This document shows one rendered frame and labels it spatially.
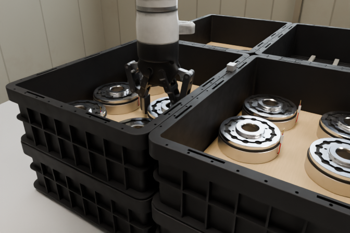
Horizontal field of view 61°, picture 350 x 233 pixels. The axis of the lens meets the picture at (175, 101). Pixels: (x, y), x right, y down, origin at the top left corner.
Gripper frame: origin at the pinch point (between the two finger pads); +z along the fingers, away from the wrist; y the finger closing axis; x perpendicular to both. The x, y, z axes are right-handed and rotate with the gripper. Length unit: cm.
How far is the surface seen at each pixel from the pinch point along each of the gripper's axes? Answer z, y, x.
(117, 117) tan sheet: 2.2, -7.9, -3.3
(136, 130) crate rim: -7.8, 7.1, -19.6
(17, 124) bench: 15.2, -45.5, 0.5
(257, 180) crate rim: -7.8, 22.6, -22.6
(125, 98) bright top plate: -1.0, -7.5, -0.5
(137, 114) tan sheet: 2.2, -5.0, -0.6
